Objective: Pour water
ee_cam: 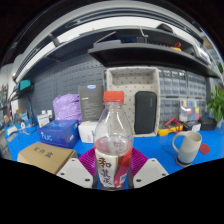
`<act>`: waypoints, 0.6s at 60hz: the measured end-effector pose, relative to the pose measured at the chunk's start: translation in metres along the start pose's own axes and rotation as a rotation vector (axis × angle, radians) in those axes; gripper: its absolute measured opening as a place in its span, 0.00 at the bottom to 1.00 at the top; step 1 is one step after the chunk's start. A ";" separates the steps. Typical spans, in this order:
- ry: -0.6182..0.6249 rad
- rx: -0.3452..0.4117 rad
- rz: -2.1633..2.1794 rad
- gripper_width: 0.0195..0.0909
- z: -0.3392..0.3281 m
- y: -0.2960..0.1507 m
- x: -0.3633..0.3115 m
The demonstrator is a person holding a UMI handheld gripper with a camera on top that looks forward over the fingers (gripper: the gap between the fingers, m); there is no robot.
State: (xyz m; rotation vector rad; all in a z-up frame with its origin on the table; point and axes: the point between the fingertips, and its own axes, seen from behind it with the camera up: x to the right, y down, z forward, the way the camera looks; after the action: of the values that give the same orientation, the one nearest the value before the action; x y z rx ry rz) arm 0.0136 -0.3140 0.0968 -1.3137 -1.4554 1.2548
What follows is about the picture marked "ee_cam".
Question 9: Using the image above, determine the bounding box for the blue carton box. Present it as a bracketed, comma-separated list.
[37, 119, 81, 150]

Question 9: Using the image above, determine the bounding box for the grey and white mug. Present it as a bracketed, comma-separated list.
[172, 130, 203, 168]

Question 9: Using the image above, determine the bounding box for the black wall shelf unit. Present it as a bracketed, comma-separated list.
[13, 6, 222, 85]

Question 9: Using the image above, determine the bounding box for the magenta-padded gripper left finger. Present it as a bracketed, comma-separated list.
[56, 148, 98, 190]

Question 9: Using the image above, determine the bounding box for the grey small-parts drawer cabinet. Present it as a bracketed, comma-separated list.
[159, 98, 182, 124]
[186, 71, 208, 100]
[159, 68, 188, 100]

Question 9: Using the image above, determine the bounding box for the black box with white label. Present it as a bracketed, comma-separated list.
[182, 120, 202, 133]

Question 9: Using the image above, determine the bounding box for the dark grey flat box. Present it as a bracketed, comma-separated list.
[78, 84, 106, 123]

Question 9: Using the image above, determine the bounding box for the yellow multimeter with red leads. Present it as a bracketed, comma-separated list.
[157, 117, 184, 137]

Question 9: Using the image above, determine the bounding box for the small white carton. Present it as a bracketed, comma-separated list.
[36, 113, 51, 129]

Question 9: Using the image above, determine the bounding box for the flat round red coaster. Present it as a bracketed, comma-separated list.
[199, 143, 211, 155]

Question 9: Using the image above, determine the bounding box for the clear organizer with coloured parts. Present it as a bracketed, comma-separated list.
[179, 99, 202, 123]

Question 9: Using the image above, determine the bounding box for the purple plastic bag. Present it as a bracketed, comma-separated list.
[52, 93, 83, 123]

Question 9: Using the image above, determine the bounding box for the green potted plant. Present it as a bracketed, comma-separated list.
[206, 84, 224, 125]

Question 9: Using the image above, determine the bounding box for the plain black box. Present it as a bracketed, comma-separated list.
[199, 116, 218, 131]

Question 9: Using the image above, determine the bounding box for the white carton box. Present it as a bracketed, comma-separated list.
[78, 120, 100, 144]

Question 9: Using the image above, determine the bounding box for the brown cardboard box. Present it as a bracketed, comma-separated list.
[17, 141, 78, 175]

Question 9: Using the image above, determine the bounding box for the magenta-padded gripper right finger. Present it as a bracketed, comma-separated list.
[130, 148, 170, 190]

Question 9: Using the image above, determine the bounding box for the black zip case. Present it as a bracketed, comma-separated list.
[134, 91, 158, 135]

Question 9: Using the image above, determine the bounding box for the clear red-capped drink bottle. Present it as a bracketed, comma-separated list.
[93, 90, 135, 191]

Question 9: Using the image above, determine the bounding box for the white perforated tray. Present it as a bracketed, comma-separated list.
[105, 66, 162, 138]

